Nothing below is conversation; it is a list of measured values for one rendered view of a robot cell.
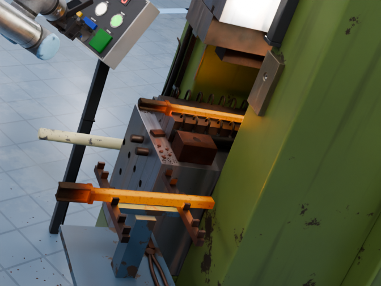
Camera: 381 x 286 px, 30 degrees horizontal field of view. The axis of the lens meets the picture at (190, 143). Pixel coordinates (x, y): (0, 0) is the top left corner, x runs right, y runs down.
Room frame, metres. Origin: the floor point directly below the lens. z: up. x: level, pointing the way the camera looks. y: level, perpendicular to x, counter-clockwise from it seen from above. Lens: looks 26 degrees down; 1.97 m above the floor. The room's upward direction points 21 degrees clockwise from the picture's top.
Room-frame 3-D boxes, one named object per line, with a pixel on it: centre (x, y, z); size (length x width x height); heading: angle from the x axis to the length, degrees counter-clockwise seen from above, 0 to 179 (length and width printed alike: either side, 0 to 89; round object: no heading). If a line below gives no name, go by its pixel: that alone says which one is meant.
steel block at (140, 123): (2.22, -0.10, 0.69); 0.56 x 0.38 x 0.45; 117
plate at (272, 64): (1.94, -0.14, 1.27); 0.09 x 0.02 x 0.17; 27
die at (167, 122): (2.26, -0.07, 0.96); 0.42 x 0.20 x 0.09; 117
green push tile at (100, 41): (2.47, 0.44, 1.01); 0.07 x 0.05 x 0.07; 52
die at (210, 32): (2.26, -0.07, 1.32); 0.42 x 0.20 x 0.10; 117
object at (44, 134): (2.43, 0.35, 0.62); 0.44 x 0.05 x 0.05; 117
